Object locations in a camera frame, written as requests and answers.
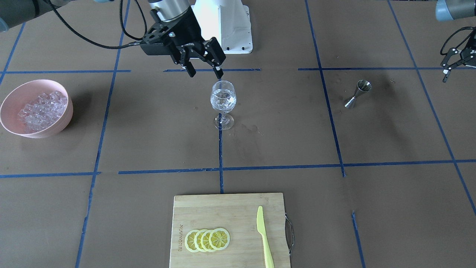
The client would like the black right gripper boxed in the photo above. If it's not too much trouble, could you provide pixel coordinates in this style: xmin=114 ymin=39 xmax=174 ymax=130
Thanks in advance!
xmin=150 ymin=6 xmax=226 ymax=79

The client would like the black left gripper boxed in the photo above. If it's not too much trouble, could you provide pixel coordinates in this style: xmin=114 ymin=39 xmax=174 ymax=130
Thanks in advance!
xmin=440 ymin=37 xmax=476 ymax=83

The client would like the steel double jigger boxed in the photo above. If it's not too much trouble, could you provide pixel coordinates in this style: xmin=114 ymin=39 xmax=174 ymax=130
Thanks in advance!
xmin=344 ymin=80 xmax=372 ymax=109

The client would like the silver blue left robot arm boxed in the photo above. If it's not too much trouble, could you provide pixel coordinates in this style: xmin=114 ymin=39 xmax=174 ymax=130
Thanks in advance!
xmin=435 ymin=0 xmax=476 ymax=83

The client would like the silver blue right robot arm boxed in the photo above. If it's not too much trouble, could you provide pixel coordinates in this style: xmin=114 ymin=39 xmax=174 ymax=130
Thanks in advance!
xmin=0 ymin=0 xmax=226 ymax=79

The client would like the clear wine glass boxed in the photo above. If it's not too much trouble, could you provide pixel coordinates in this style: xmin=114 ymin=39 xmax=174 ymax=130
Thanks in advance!
xmin=210 ymin=81 xmax=237 ymax=131

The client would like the pile of clear ice cubes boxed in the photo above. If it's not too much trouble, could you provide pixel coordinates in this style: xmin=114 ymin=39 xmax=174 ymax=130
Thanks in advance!
xmin=17 ymin=90 xmax=68 ymax=134

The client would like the bamboo cutting board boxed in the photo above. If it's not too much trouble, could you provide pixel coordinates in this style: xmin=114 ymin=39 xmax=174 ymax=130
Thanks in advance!
xmin=169 ymin=193 xmax=291 ymax=268

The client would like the pink bowl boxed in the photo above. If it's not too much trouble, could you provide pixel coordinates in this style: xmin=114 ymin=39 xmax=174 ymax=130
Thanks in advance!
xmin=1 ymin=79 xmax=73 ymax=138

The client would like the yellow-green plastic knife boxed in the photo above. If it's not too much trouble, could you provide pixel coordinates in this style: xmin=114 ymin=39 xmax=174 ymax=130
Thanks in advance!
xmin=256 ymin=206 xmax=275 ymax=268

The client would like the black camera cable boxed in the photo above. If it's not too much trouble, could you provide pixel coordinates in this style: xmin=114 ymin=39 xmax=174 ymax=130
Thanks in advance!
xmin=440 ymin=26 xmax=476 ymax=56

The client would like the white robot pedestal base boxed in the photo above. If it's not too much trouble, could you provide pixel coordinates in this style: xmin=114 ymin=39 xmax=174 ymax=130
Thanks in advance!
xmin=192 ymin=0 xmax=253 ymax=54

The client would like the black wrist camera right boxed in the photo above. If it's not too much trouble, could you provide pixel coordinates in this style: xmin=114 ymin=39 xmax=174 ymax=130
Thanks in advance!
xmin=139 ymin=23 xmax=175 ymax=55

